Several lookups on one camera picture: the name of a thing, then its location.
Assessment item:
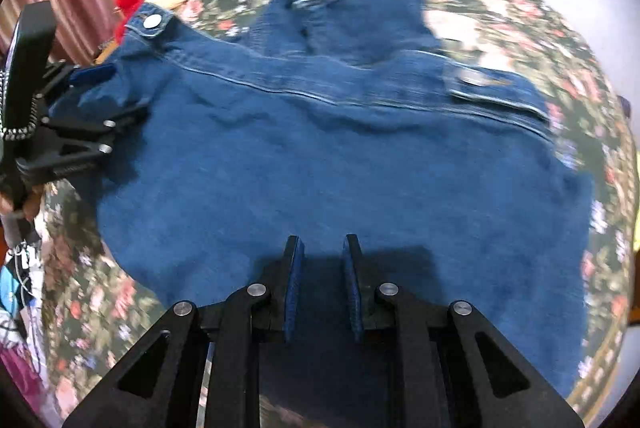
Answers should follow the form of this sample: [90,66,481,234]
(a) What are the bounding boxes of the pile of papers and cables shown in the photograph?
[0,228,46,409]

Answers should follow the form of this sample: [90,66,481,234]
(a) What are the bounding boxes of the blue denim jacket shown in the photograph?
[50,0,596,428]

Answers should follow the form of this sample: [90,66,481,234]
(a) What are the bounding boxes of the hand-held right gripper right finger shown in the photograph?
[341,234,583,428]

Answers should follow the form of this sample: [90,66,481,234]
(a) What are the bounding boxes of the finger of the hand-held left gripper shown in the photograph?
[42,58,121,85]
[17,106,151,183]

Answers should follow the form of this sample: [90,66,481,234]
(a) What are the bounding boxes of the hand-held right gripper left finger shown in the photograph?
[62,235,306,428]

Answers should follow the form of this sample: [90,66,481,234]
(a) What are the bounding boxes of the person's left hand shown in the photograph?
[0,187,40,220]

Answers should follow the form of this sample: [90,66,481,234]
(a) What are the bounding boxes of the floral bedspread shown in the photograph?
[42,0,636,414]

